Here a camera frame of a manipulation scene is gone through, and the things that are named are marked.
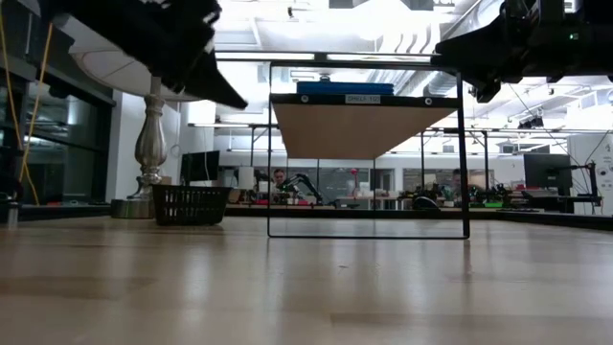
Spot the wooden shelf black metal frame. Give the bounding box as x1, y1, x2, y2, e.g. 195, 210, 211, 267
266, 60, 471, 240

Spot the black ceiling spotlight cluster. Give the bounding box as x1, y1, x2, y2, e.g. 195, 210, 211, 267
515, 114, 546, 130

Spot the yellow cable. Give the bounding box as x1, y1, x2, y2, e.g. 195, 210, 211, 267
0, 0, 54, 207

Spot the grey metal cylinder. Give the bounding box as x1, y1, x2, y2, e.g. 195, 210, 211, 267
6, 200, 21, 229

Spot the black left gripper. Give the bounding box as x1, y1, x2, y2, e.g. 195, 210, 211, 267
85, 0, 249, 110

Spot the person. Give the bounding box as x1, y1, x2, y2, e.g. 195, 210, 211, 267
448, 167, 465, 194
271, 167, 289, 194

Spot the silver lamp white shade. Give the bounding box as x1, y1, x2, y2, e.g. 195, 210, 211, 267
50, 13, 205, 220

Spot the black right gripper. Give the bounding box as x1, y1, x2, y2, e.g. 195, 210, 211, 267
433, 13, 613, 104

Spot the black monitor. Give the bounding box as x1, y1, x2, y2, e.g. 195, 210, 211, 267
179, 149, 222, 184
522, 152, 574, 196

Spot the black plastic mesh basket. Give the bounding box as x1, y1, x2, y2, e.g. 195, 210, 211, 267
151, 184, 232, 227

